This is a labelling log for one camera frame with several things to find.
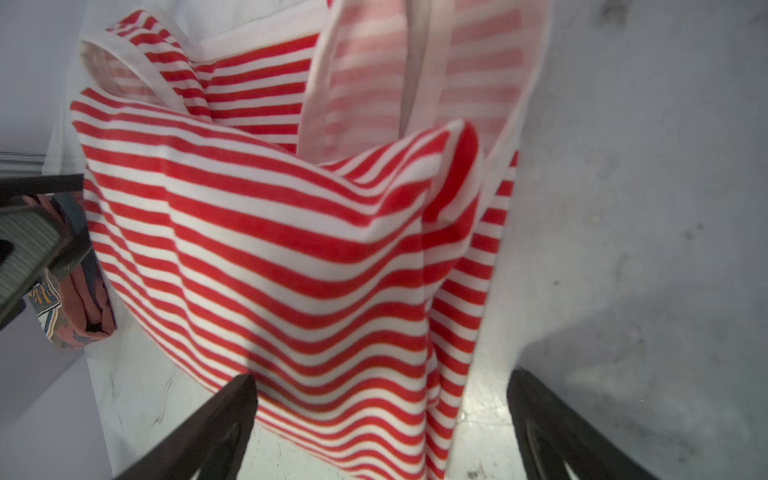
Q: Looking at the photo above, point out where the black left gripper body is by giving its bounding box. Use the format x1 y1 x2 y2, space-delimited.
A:
1 174 92 327

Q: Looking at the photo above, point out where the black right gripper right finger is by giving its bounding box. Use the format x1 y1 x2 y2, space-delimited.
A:
507 368 654 480

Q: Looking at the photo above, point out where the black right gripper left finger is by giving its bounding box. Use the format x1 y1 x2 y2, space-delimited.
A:
117 374 258 480

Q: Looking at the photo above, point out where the red white striped tank top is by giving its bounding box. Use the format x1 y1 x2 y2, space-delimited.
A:
71 1 552 479

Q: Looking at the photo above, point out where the folded red graphic tank top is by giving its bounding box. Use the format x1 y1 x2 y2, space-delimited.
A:
23 194 118 350

